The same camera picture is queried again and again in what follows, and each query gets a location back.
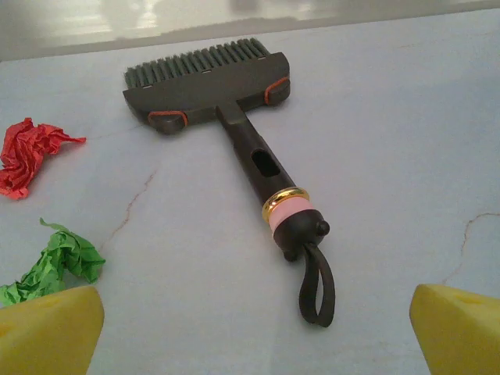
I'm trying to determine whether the dark brown hand brush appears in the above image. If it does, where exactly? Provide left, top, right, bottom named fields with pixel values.
left=122, top=37, right=337, bottom=328

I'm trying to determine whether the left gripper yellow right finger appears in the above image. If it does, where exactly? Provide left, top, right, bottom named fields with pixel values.
left=409, top=284, right=500, bottom=375

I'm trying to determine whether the green crumpled paper scrap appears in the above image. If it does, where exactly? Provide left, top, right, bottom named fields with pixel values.
left=0, top=217, right=106, bottom=308

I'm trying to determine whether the red crumpled paper scrap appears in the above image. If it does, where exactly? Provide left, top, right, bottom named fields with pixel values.
left=0, top=117, right=87, bottom=201

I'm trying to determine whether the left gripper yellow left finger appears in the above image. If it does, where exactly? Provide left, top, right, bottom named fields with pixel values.
left=0, top=284, right=105, bottom=375

